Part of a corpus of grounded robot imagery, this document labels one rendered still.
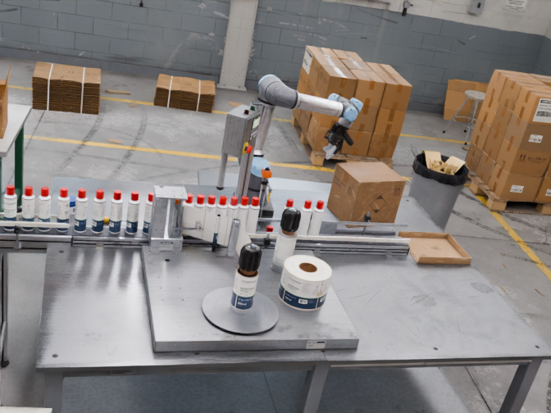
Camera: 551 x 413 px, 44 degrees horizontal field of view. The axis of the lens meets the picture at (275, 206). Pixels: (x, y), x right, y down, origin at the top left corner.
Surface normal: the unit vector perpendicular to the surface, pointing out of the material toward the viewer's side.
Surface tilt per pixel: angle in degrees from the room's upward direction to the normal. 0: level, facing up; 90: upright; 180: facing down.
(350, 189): 90
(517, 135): 90
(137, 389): 0
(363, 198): 90
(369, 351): 0
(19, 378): 0
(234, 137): 90
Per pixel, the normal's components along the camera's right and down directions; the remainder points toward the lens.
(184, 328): 0.18, -0.88
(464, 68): 0.14, 0.46
